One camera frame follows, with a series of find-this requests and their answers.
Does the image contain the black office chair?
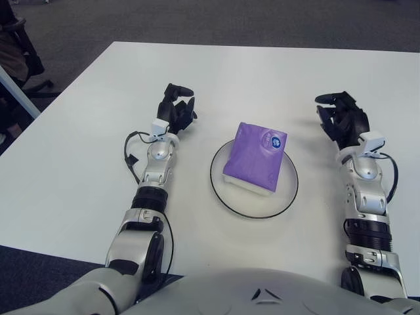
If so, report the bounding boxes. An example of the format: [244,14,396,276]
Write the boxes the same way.
[0,0,55,98]

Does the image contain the silver robot torso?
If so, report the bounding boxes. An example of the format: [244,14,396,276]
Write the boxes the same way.
[47,267,420,315]

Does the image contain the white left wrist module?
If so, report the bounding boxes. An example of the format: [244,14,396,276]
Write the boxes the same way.
[150,119,170,142]

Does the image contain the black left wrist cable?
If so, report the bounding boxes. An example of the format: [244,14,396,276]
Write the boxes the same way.
[123,131,154,184]

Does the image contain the purple tissue paper pack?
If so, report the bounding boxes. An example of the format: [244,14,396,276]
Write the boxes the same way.
[222,121,289,198]

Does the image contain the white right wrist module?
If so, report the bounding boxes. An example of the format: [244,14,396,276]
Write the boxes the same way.
[359,131,385,156]

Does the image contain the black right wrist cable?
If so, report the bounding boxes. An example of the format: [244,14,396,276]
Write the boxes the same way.
[377,152,400,204]

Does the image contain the grey neighbouring table edge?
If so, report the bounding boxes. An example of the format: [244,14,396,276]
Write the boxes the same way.
[0,65,42,119]

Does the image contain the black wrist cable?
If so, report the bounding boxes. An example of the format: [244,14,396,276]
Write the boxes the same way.
[123,131,154,184]
[377,152,400,204]

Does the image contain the white plate with black rim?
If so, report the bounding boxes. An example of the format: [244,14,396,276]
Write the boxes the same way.
[209,139,300,220]

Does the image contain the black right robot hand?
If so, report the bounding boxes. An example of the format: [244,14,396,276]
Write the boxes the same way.
[314,91,371,152]

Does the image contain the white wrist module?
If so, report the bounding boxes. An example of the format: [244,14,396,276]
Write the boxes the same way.
[359,131,385,156]
[150,119,170,142]

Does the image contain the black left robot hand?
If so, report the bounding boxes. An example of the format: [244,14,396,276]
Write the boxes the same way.
[156,83,198,135]

